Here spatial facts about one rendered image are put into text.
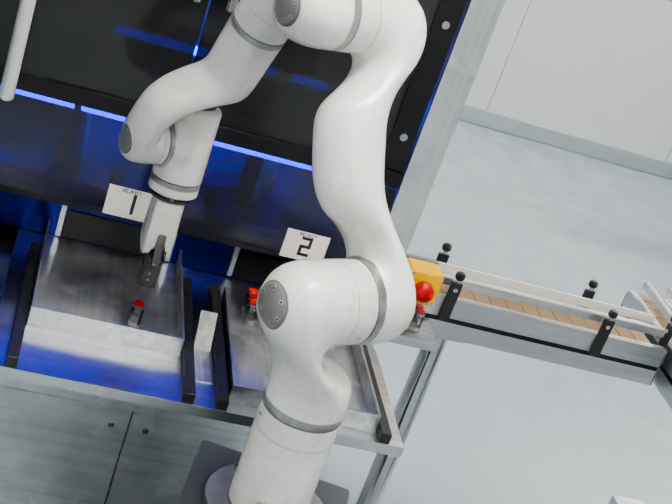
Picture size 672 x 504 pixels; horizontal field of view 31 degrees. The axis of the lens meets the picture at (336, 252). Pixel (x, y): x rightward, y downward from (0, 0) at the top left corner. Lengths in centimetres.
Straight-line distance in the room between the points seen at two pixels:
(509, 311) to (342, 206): 102
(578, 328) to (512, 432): 153
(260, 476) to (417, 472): 199
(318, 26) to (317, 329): 39
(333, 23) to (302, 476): 64
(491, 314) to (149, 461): 77
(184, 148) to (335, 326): 49
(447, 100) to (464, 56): 9
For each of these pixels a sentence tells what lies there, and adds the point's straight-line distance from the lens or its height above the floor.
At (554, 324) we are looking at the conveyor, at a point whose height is 93.
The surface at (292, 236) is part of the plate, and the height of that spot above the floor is 103.
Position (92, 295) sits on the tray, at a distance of 221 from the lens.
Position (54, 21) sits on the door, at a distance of 215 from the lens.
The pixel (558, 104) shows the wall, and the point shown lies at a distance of 743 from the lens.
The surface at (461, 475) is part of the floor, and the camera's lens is 380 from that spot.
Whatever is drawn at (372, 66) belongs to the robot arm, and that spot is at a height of 152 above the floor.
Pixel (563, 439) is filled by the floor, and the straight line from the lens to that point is 426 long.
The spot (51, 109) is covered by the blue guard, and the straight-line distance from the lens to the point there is 219.
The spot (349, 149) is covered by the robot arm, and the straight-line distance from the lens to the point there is 161.
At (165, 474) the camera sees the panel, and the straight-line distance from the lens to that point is 257.
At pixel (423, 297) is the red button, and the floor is 99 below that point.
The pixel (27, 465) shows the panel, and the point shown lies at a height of 40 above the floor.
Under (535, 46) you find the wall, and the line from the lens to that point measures 727.
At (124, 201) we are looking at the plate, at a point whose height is 102.
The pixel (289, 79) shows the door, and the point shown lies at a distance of 218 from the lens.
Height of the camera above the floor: 194
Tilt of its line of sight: 23 degrees down
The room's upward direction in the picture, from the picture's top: 20 degrees clockwise
